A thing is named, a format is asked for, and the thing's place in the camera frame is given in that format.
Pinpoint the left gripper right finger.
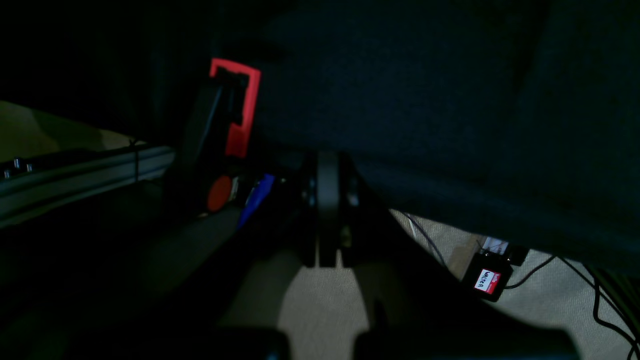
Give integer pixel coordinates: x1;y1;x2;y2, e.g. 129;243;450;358
327;152;579;360

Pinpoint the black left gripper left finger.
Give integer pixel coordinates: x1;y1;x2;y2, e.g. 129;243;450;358
1;153;325;360

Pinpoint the black power adapter box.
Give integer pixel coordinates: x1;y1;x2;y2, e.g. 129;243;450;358
461;236;530;303

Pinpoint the red black clamp top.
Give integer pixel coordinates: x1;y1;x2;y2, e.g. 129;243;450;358
173;58;262;213

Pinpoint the black table cloth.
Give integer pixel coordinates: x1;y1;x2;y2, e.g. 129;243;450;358
1;0;640;277

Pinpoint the white floor cable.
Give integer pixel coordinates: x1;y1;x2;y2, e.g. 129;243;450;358
405;212;451;271

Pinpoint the blue handled tool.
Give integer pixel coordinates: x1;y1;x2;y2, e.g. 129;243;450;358
237;174;276;230

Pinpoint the grey aluminium table rail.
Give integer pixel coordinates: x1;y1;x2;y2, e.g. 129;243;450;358
0;145;175;228

